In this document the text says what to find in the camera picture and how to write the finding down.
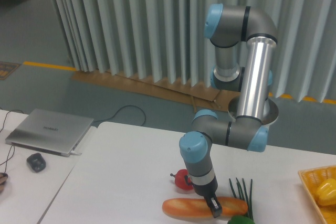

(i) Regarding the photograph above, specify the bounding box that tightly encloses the brown cardboard sheet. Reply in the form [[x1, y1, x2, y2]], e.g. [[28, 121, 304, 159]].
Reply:
[[72, 70, 239, 112]]

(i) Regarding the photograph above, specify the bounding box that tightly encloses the black laptop cable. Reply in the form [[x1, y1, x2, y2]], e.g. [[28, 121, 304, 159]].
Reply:
[[93, 105, 146, 126]]

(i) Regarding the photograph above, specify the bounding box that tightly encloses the black computer mouse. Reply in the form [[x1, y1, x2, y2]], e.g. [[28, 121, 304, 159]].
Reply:
[[26, 153, 46, 173]]

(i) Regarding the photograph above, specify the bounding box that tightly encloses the red bell pepper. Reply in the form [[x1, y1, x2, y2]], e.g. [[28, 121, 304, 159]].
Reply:
[[170, 169, 193, 191]]

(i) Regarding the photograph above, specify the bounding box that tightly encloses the green bell pepper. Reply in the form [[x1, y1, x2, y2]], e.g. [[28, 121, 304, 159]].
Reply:
[[228, 215, 255, 224]]

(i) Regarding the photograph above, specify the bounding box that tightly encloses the yellow bell pepper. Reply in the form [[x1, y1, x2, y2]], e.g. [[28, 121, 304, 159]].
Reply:
[[314, 178, 335, 206]]

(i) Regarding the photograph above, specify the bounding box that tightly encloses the long baguette bread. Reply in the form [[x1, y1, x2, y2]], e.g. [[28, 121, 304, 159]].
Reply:
[[162, 197, 248, 219]]

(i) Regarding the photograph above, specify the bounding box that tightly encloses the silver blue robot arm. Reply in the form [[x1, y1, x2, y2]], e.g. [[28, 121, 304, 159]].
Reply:
[[179, 4, 277, 218]]

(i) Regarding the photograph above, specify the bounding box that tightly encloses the person hand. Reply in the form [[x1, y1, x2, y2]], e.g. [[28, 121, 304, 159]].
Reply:
[[0, 173, 8, 193]]

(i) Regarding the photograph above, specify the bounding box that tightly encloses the silver laptop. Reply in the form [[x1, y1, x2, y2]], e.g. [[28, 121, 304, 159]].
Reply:
[[5, 109, 93, 157]]

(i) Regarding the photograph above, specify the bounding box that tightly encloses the yellow wicker basket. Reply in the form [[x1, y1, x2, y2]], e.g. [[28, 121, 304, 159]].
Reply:
[[298, 165, 335, 223]]

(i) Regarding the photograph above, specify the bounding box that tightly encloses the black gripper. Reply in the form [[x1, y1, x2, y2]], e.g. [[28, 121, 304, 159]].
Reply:
[[191, 176, 223, 218]]

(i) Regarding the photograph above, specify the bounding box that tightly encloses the pale green folding curtain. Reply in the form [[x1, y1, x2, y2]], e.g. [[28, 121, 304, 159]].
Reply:
[[51, 0, 335, 102]]

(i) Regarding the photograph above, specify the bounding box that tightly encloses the green chives bunch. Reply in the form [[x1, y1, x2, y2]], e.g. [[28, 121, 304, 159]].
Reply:
[[229, 178, 254, 222]]

